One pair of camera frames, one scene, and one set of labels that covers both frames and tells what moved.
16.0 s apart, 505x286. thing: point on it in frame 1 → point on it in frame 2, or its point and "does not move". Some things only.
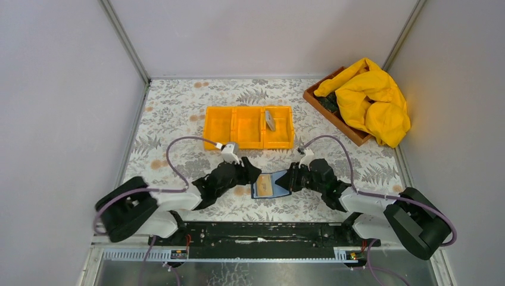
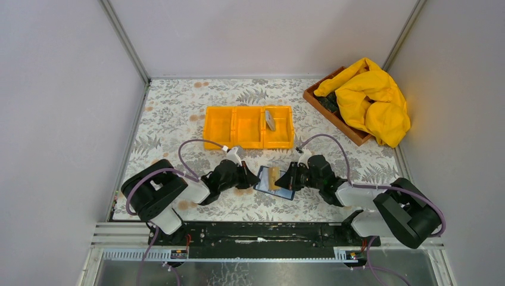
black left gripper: x=251 y=171 does not move
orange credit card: x=264 y=185 → x=274 y=175
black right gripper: x=289 y=180 does not move
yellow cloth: x=371 y=102 does not move
